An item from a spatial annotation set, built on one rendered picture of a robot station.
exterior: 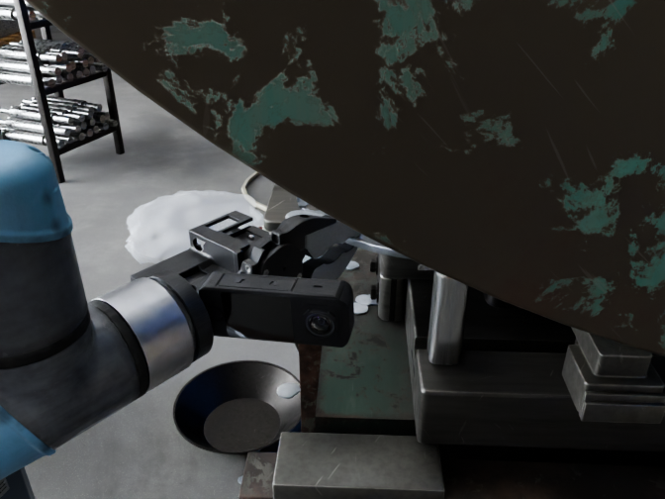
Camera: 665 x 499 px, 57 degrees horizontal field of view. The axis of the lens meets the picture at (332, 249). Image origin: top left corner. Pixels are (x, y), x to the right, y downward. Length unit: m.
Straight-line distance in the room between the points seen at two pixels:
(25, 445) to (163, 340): 0.10
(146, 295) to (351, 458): 0.23
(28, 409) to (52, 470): 1.12
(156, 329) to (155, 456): 1.06
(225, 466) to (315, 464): 0.89
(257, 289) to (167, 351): 0.08
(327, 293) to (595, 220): 0.29
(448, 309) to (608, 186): 0.36
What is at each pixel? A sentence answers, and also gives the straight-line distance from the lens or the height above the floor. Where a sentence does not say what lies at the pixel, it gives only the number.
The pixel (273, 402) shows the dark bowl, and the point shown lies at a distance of 1.54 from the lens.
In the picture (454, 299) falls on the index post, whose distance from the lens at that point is 0.51.
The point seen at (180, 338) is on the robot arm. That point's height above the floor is 0.79.
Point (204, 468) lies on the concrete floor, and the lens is 1.43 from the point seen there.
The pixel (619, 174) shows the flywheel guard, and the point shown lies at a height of 0.99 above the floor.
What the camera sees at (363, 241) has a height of 0.78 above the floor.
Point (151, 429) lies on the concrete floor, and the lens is 1.54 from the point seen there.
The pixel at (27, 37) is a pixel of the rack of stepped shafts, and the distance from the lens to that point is 2.81.
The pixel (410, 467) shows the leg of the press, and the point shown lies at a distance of 0.55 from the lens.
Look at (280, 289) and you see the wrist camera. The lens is 0.45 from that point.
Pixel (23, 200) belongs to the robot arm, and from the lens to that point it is 0.35.
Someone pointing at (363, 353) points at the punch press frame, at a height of 0.64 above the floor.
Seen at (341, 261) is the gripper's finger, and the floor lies 0.77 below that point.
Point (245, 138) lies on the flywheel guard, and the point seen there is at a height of 1.00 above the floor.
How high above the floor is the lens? 1.05
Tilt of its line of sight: 29 degrees down
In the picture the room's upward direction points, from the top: straight up
